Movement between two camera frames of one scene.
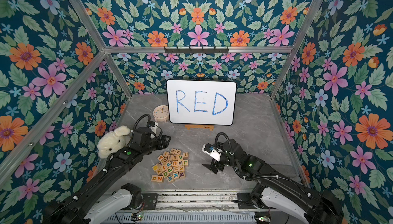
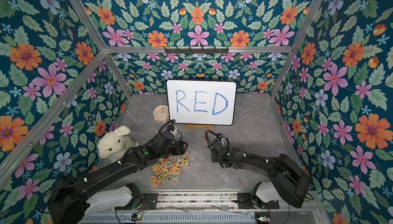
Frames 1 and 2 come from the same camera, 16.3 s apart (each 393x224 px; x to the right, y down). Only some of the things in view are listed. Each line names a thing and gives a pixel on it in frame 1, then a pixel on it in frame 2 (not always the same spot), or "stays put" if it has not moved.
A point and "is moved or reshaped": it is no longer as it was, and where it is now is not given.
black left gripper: [162, 138] -> [179, 147]
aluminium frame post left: [87, 23] stays put
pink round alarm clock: [160, 113] stays put
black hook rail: [196, 51] stays put
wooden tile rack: [211, 127] stays put
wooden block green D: [165, 174] is moved or reshaped
